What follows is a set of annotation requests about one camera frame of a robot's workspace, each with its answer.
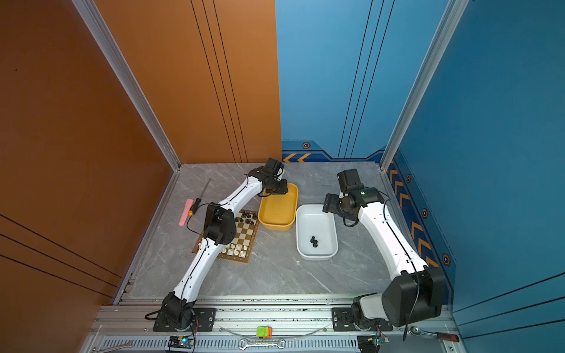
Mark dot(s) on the aluminium right corner post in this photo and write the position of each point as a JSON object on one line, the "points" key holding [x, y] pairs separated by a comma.
{"points": [[442, 37]]}

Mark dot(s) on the yellow plastic tray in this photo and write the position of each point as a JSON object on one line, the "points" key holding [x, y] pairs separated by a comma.
{"points": [[278, 212]]}

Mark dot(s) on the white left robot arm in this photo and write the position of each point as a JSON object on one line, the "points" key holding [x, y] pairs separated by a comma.
{"points": [[177, 310]]}

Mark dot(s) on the aluminium corner post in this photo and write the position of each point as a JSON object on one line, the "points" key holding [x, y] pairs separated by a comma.
{"points": [[101, 33], [442, 37]]}

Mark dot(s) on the silver wrench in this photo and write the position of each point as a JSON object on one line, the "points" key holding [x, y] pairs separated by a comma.
{"points": [[247, 344]]}

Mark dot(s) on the aluminium left corner post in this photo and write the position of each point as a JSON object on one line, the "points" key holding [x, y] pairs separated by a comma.
{"points": [[101, 33]]}

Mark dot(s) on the green orange small box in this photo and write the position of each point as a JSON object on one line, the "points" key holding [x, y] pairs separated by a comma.
{"points": [[264, 332]]}

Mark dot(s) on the black chess pieces on board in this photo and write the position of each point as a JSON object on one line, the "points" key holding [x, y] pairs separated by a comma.
{"points": [[247, 217]]}

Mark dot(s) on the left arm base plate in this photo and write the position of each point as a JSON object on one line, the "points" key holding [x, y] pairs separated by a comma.
{"points": [[203, 319]]}

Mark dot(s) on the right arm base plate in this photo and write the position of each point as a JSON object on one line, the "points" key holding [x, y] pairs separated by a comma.
{"points": [[346, 319]]}

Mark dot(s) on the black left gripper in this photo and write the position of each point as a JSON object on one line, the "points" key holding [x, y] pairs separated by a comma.
{"points": [[284, 190]]}

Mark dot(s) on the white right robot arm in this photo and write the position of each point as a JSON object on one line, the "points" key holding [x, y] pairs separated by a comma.
{"points": [[417, 289]]}

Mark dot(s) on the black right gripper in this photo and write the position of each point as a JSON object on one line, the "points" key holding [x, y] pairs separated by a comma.
{"points": [[330, 205]]}

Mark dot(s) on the green circuit board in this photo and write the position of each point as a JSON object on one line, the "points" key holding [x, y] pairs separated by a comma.
{"points": [[181, 343]]}

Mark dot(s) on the red handled ratchet tool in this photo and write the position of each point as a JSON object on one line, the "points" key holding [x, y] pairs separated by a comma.
{"points": [[416, 331]]}

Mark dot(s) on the brown chessboard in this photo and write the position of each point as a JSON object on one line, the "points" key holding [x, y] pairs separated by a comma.
{"points": [[245, 234]]}

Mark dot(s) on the white plastic tray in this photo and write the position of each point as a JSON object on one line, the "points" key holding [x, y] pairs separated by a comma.
{"points": [[311, 221]]}

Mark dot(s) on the white chess pieces on board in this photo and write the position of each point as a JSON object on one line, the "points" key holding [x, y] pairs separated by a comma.
{"points": [[236, 250]]}

